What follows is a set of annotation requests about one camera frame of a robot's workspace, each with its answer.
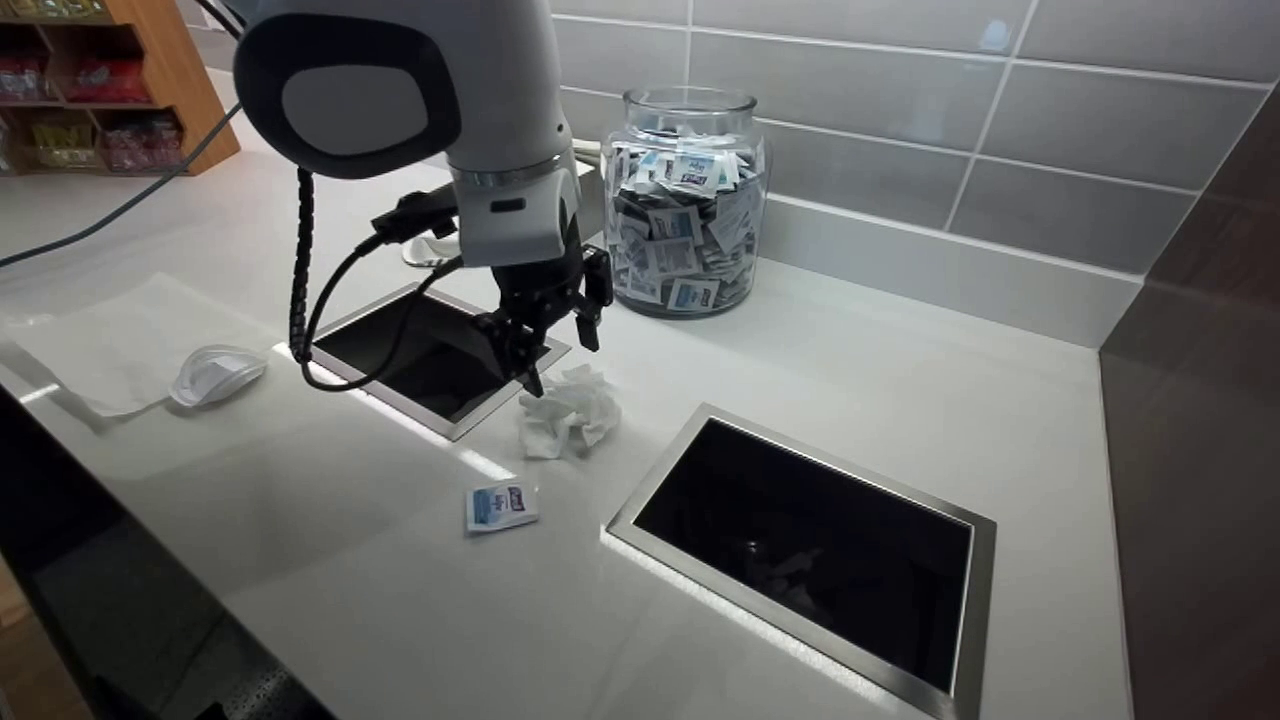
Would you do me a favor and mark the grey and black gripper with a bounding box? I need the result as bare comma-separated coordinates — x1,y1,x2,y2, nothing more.
476,213,613,394

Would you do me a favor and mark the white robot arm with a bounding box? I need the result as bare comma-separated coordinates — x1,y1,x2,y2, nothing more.
222,0,613,394

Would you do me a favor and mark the right countertop bin opening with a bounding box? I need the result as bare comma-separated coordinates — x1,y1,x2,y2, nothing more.
608,405,996,720

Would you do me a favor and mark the glass jar of sachets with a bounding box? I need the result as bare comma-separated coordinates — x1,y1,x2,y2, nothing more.
600,82,769,320

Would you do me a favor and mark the blue white sachet packet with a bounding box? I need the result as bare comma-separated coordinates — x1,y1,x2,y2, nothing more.
465,481,540,537

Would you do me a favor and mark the wooden shelf with goods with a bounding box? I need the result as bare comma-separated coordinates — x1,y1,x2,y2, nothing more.
0,0,240,176

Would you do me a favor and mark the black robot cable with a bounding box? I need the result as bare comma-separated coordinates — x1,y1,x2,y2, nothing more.
287,168,465,394

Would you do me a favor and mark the dark green cable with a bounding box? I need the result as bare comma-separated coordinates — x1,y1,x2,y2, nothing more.
0,97,251,270

